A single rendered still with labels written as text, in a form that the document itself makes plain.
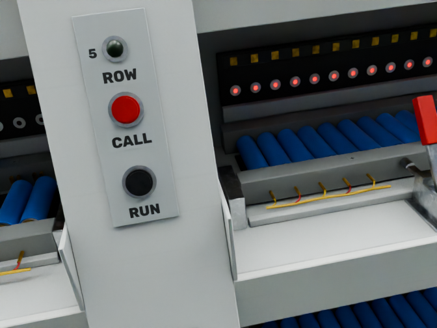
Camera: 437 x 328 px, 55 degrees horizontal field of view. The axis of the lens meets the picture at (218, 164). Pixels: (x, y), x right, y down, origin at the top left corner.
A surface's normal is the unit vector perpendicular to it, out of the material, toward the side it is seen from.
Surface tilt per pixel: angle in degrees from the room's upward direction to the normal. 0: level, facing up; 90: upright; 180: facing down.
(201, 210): 90
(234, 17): 109
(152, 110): 90
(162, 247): 90
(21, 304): 19
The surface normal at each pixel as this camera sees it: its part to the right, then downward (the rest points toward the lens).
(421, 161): 0.17, 0.47
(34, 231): -0.09, -0.87
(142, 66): 0.13, 0.17
